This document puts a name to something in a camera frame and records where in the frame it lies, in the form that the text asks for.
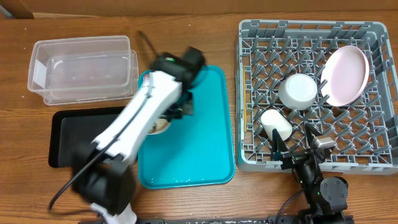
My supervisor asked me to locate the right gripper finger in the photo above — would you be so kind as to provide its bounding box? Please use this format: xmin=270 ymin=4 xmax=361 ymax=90
xmin=304 ymin=123 xmax=322 ymax=142
xmin=271 ymin=129 xmax=288 ymax=159

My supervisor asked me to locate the white paper cup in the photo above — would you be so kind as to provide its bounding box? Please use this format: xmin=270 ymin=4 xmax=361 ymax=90
xmin=260 ymin=109 xmax=292 ymax=141

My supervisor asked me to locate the small bowl with food scraps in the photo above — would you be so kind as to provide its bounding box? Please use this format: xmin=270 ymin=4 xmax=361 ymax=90
xmin=148 ymin=118 xmax=170 ymax=134

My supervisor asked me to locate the white round bowl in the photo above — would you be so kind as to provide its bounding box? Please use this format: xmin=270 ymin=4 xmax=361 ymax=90
xmin=278 ymin=73 xmax=318 ymax=110

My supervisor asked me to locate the pink round plate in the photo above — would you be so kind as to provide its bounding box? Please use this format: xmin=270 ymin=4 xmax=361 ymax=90
xmin=321 ymin=45 xmax=370 ymax=106

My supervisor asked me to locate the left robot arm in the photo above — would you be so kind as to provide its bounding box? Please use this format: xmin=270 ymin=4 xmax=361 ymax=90
xmin=69 ymin=47 xmax=205 ymax=223

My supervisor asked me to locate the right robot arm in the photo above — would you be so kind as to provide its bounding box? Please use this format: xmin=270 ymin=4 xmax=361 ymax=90
xmin=268 ymin=123 xmax=354 ymax=224

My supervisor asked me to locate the grey dishwasher rack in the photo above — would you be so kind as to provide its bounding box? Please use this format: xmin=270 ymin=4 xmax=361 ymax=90
xmin=235 ymin=19 xmax=397 ymax=175

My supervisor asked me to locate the teal serving tray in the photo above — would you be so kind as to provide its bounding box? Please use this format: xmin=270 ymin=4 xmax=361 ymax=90
xmin=137 ymin=65 xmax=235 ymax=189

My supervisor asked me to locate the clear plastic storage bin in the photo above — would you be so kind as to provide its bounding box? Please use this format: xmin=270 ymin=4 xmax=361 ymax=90
xmin=27 ymin=35 xmax=139 ymax=106

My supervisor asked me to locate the black rectangular tray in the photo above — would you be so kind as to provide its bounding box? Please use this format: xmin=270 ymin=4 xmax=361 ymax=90
xmin=48 ymin=106 xmax=124 ymax=168

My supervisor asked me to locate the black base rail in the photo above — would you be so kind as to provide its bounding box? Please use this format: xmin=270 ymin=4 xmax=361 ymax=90
xmin=77 ymin=215 xmax=354 ymax=224

